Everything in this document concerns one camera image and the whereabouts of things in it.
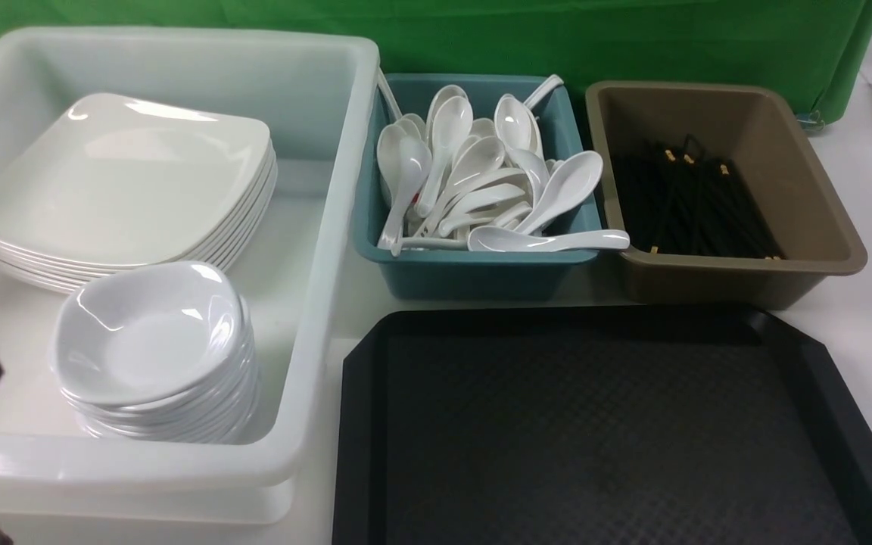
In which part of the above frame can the pile of black chopsticks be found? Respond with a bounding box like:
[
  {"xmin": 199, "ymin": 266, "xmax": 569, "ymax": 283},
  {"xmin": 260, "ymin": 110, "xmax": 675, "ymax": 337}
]
[{"xmin": 610, "ymin": 134, "xmax": 786, "ymax": 261}]

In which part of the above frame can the green cloth backdrop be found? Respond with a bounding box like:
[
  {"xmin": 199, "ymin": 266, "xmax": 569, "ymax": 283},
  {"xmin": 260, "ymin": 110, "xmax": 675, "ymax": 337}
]
[{"xmin": 0, "ymin": 1, "xmax": 872, "ymax": 122}]

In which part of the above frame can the black plastic serving tray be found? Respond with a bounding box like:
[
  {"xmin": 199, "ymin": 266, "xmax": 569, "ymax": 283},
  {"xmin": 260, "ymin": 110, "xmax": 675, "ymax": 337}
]
[{"xmin": 332, "ymin": 306, "xmax": 872, "ymax": 544}]

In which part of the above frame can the small white square bowl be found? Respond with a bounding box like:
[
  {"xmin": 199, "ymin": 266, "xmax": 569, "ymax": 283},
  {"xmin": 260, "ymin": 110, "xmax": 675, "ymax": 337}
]
[{"xmin": 48, "ymin": 261, "xmax": 254, "ymax": 406}]

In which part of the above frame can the white spoon centre tall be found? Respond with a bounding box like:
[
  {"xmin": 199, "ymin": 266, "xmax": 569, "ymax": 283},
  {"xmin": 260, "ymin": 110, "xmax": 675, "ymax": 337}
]
[{"xmin": 416, "ymin": 96, "xmax": 473, "ymax": 218}]

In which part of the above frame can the brown plastic chopstick bin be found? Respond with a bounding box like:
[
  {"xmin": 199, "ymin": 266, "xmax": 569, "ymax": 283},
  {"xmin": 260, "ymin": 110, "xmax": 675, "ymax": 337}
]
[{"xmin": 585, "ymin": 82, "xmax": 867, "ymax": 310}]

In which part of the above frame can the large white plastic tub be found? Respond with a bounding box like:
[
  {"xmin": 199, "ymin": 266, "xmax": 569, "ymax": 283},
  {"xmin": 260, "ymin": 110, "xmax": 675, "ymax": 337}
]
[{"xmin": 0, "ymin": 26, "xmax": 378, "ymax": 525}]

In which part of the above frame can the white ceramic soup spoon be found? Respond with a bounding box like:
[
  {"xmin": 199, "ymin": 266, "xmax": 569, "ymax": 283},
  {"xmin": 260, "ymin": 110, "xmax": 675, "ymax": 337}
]
[{"xmin": 467, "ymin": 226, "xmax": 631, "ymax": 253}]

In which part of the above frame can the stack of small white bowls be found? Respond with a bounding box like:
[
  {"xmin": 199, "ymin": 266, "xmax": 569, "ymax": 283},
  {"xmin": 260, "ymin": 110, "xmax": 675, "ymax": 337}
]
[{"xmin": 60, "ymin": 297, "xmax": 262, "ymax": 443}]

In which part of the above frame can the stack of white square plates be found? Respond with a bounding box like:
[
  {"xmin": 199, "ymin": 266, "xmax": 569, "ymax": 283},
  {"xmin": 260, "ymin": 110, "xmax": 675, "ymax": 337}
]
[{"xmin": 0, "ymin": 93, "xmax": 278, "ymax": 294}]

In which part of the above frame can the white spoon top right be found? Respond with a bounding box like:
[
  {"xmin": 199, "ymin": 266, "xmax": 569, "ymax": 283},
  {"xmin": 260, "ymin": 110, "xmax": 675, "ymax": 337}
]
[{"xmin": 494, "ymin": 94, "xmax": 532, "ymax": 151}]

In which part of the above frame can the white spoon left upright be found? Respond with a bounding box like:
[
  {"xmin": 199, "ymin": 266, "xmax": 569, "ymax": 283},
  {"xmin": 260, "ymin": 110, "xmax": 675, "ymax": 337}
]
[{"xmin": 377, "ymin": 135, "xmax": 432, "ymax": 257}]

